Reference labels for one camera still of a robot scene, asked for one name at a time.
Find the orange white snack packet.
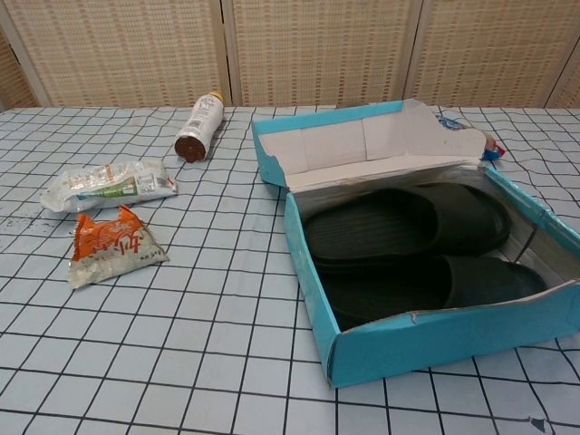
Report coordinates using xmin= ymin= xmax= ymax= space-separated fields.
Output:
xmin=67 ymin=203 xmax=169 ymax=290

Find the white green snack packet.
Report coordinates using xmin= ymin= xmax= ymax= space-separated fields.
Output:
xmin=39 ymin=159 xmax=179 ymax=214

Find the white bottle with brown drink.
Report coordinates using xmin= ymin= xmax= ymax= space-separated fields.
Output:
xmin=173 ymin=91 xmax=224 ymax=163

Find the black rubber slipper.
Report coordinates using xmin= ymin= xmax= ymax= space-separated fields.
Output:
xmin=302 ymin=182 xmax=513 ymax=269
xmin=316 ymin=256 xmax=549 ymax=330

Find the blue checkered tablecloth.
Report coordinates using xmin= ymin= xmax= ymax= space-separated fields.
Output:
xmin=0 ymin=104 xmax=580 ymax=435

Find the woven bamboo screen panel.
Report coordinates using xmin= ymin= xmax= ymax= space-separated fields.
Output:
xmin=550 ymin=67 xmax=580 ymax=110
xmin=0 ymin=31 xmax=40 ymax=111
xmin=221 ymin=0 xmax=425 ymax=108
xmin=0 ymin=0 xmax=232 ymax=109
xmin=405 ymin=0 xmax=580 ymax=109

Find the blue red snack packet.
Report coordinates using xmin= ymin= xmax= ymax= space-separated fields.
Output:
xmin=435 ymin=112 xmax=508 ymax=162

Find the blue cardboard shoe box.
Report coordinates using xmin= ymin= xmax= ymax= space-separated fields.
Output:
xmin=251 ymin=98 xmax=580 ymax=402

